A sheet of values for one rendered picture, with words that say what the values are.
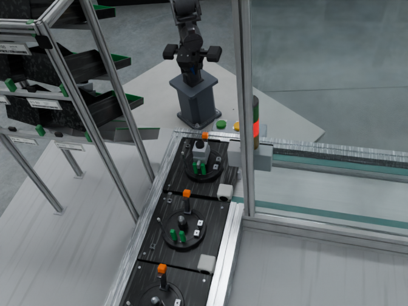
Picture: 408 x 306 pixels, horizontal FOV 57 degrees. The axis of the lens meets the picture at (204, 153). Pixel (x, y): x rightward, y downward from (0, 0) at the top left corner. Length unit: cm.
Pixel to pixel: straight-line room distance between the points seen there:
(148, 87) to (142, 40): 200
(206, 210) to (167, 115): 61
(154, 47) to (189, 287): 289
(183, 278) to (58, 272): 47
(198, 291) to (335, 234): 45
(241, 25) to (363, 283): 86
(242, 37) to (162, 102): 107
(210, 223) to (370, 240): 48
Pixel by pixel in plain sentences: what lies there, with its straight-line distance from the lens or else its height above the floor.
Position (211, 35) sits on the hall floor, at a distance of 374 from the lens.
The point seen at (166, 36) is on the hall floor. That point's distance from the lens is 385.
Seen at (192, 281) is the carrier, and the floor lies 97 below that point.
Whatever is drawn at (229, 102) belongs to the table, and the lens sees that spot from 171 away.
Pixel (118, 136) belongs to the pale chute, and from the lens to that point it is 120.
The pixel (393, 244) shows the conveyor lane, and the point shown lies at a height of 93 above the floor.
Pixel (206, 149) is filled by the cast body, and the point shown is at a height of 108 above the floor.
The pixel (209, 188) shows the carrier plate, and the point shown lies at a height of 97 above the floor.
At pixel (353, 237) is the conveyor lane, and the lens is 126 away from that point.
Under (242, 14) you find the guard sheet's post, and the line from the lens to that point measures 71.
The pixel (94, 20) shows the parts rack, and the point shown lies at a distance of 99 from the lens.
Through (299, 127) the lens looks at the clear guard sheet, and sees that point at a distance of 89.
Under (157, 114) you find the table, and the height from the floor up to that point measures 86.
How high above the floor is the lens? 202
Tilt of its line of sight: 50 degrees down
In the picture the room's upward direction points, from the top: 10 degrees counter-clockwise
